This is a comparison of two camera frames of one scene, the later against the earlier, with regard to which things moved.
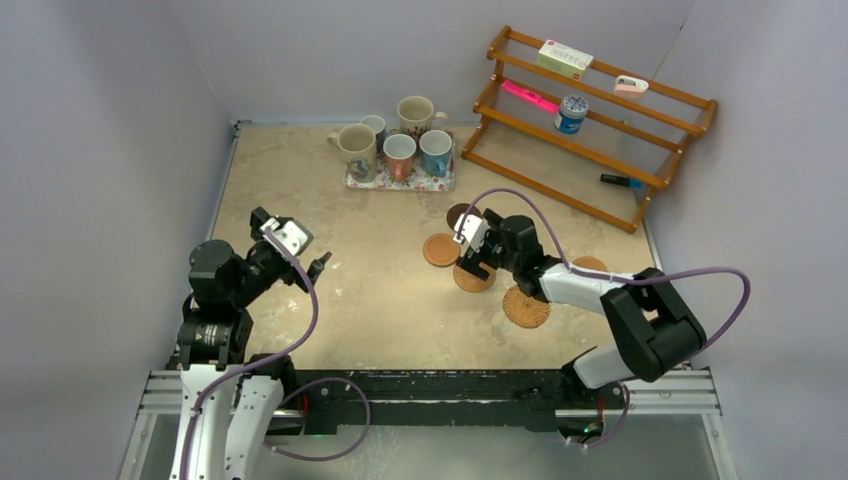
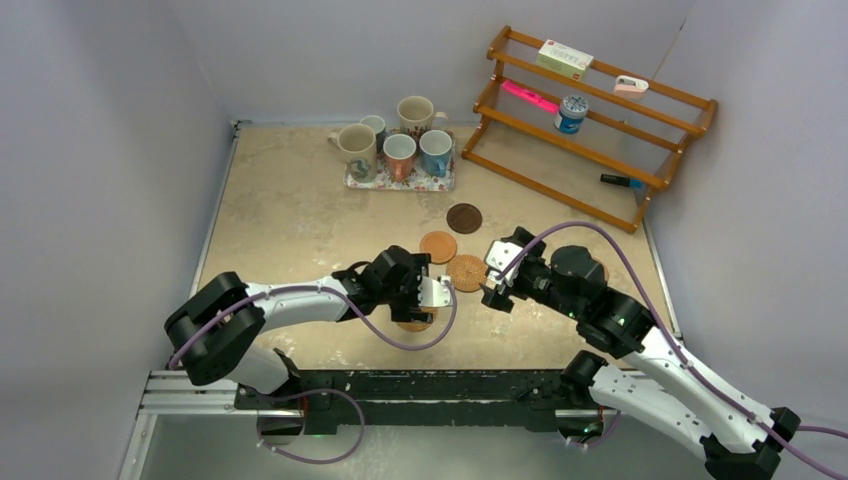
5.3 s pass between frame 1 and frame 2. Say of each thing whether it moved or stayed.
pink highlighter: stayed
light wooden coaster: stayed
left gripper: moved
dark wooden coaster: stayed
